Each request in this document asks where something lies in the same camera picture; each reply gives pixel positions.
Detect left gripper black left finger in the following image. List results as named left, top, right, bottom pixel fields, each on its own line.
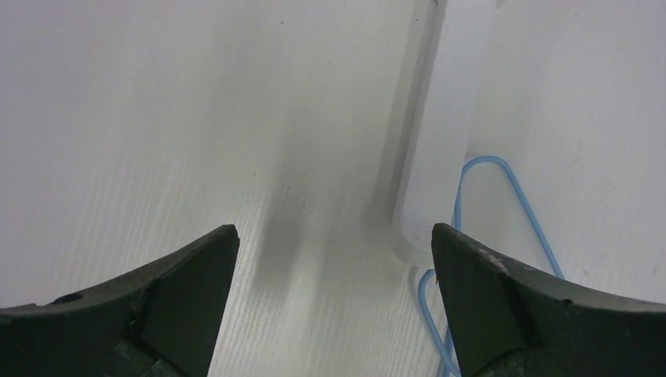
left=1, top=225, right=240, bottom=376

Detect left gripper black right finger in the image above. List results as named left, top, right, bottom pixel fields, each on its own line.
left=431, top=224, right=665, bottom=376

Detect left grey rack pole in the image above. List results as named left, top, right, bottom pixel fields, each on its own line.
left=366, top=1, right=502, bottom=268

